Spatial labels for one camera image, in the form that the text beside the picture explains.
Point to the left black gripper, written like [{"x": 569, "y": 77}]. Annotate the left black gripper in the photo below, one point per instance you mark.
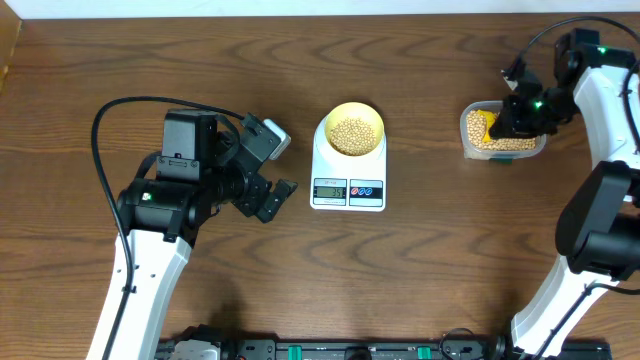
[{"x": 250, "y": 201}]

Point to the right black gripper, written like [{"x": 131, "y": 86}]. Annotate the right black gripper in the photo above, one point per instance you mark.
[{"x": 511, "y": 123}]

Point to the yellow measuring scoop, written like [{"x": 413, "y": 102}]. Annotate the yellow measuring scoop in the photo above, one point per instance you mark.
[{"x": 487, "y": 120}]

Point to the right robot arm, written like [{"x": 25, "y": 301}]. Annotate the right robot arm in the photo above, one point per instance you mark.
[{"x": 597, "y": 245}]

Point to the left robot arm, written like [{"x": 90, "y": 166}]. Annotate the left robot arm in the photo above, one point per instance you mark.
[{"x": 205, "y": 162}]

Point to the soybeans in bowl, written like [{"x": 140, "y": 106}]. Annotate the soybeans in bowl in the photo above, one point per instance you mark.
[{"x": 353, "y": 137}]

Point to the clear plastic container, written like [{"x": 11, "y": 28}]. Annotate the clear plastic container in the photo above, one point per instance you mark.
[{"x": 471, "y": 152}]

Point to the green tape label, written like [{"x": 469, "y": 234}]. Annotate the green tape label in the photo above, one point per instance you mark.
[{"x": 502, "y": 160}]

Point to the soybeans in container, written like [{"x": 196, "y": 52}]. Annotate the soybeans in container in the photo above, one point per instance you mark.
[{"x": 505, "y": 144}]

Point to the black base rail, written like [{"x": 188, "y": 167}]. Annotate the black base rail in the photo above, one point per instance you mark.
[{"x": 203, "y": 342}]

